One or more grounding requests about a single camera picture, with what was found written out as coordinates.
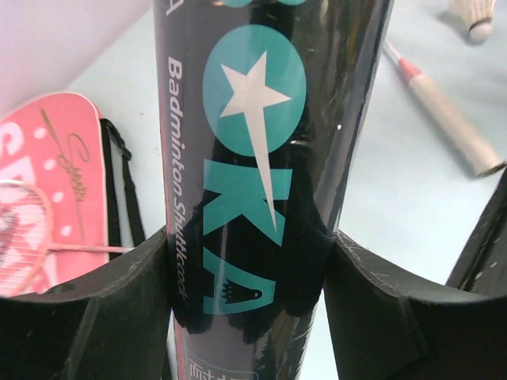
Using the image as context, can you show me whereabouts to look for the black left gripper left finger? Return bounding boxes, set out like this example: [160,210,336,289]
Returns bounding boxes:
[1,230,170,379]

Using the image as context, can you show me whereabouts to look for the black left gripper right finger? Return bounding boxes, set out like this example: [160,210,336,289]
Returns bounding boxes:
[324,234,506,380]

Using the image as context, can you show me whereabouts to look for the black shuttlecock tube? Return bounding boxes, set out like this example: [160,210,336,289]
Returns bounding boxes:
[153,1,392,379]

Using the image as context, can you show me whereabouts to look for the white feather shuttlecock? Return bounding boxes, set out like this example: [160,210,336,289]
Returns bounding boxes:
[448,0,496,44]

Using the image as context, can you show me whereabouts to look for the pink badminton racket left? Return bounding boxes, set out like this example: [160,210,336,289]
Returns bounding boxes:
[1,180,132,298]

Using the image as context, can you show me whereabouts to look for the pink badminton racket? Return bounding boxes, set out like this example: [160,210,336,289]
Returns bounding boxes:
[1,180,132,298]
[383,42,506,177]

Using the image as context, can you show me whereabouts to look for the pink badminton racket right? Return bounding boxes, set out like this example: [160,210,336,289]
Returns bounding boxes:
[383,42,506,177]

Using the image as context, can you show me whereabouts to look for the pink racket cover bag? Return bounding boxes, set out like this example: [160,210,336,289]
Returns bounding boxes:
[1,92,145,295]

